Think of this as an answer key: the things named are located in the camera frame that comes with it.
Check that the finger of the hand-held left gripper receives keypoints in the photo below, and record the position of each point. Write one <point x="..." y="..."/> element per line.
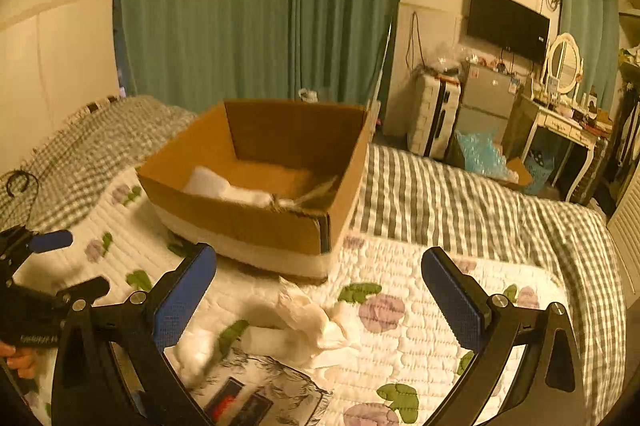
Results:
<point x="50" y="240"/>
<point x="86" y="289"/>

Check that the white dressing table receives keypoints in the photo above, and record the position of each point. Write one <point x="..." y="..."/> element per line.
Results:
<point x="560" y="123"/>

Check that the white tissue paper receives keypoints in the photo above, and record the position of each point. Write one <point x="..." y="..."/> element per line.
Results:
<point x="317" y="326"/>

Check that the grey printed scarf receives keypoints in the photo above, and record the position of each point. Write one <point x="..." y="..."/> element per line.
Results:
<point x="272" y="386"/>

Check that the black wall television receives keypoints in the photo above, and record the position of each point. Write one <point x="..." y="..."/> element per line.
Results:
<point x="505" y="23"/>

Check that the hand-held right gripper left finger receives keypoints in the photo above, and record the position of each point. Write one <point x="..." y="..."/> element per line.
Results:
<point x="184" y="303"/>

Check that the wide green curtain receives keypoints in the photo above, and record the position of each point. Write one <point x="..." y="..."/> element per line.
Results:
<point x="225" y="6"/>

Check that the box of blue plastic wrap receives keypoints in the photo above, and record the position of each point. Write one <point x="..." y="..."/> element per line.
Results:
<point x="482" y="156"/>

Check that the white floral quilt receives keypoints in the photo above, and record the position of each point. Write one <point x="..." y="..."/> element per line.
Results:
<point x="410" y="346"/>

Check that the white louvered door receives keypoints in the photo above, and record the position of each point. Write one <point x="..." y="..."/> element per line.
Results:
<point x="625" y="236"/>

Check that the narrow green curtain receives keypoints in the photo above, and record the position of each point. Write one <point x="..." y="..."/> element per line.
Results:
<point x="585" y="6"/>

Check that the white cloth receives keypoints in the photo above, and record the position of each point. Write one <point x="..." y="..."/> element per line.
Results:
<point x="220" y="188"/>

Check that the white suitcase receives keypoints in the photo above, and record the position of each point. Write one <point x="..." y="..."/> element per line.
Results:
<point x="430" y="116"/>

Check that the grey mini fridge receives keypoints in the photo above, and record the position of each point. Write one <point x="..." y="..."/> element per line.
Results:
<point x="487" y="101"/>

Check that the blue plastic basket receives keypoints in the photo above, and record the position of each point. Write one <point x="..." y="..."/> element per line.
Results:
<point x="540" y="168"/>

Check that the cardboard box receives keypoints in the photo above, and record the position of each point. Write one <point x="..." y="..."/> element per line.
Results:
<point x="260" y="221"/>

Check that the white oval vanity mirror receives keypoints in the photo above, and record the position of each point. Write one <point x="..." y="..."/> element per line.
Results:
<point x="564" y="61"/>

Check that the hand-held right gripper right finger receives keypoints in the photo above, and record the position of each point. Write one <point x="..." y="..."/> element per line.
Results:
<point x="456" y="306"/>

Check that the person's left hand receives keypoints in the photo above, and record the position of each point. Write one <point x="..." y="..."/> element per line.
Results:
<point x="21" y="362"/>

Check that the clear plastic bag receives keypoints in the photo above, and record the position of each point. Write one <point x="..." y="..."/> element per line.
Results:
<point x="444" y="60"/>

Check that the small white plastic bag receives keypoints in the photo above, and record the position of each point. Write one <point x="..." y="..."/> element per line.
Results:
<point x="307" y="94"/>

